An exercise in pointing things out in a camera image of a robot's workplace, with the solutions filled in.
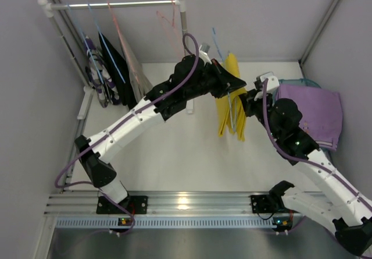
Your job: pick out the black garment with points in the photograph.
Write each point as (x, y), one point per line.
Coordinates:
(117, 68)

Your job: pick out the teal transparent plastic basin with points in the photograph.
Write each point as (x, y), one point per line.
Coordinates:
(308, 83)

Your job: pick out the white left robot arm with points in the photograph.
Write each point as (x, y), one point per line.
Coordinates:
(192, 78)

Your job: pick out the grey beige garment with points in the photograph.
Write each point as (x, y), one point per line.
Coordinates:
(140, 90)

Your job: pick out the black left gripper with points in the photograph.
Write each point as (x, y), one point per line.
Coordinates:
(215, 77)

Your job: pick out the yellow garment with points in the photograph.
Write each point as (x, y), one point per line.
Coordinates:
(223, 112)

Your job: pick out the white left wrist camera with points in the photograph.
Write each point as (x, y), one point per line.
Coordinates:
(203, 53)

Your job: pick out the white clothes rack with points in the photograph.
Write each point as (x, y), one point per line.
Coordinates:
(90, 101)

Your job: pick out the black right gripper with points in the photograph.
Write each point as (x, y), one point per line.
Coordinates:
(250, 100)

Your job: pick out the purple white patterned garment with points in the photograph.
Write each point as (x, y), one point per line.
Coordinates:
(110, 96)

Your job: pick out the aluminium mounting rail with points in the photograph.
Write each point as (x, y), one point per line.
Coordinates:
(156, 210)

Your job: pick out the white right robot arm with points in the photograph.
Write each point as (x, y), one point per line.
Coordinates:
(316, 183)

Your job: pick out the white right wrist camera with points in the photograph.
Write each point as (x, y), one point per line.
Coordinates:
(272, 82)

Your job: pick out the pink wire hanger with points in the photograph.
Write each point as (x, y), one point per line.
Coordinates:
(171, 30)
(134, 66)

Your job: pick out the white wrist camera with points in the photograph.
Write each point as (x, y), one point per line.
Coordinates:
(203, 53)
(272, 82)

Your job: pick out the purple trousers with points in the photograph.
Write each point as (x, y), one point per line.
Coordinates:
(316, 113)

